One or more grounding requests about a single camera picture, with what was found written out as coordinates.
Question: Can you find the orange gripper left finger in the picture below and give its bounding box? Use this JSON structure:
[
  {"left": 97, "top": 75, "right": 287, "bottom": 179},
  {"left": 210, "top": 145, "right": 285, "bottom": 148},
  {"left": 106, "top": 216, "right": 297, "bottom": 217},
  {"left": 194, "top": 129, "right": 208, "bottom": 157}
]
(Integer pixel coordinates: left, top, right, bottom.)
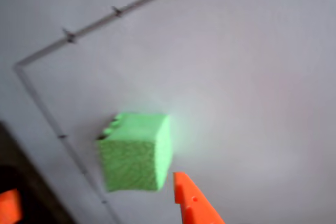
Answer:
[{"left": 0, "top": 189, "right": 23, "bottom": 224}]

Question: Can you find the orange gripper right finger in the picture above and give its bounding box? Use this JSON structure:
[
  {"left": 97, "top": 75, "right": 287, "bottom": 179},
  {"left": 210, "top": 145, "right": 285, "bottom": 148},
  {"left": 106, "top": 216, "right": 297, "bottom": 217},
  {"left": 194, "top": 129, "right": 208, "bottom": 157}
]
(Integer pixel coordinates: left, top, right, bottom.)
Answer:
[{"left": 172, "top": 171, "right": 225, "bottom": 224}]

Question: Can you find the green textured foam block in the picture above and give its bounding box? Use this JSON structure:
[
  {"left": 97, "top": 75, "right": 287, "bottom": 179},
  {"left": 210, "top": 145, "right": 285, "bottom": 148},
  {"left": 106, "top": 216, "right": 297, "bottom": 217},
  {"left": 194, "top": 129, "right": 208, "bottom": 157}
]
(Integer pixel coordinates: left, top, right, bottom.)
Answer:
[{"left": 95, "top": 112, "right": 174, "bottom": 194}]

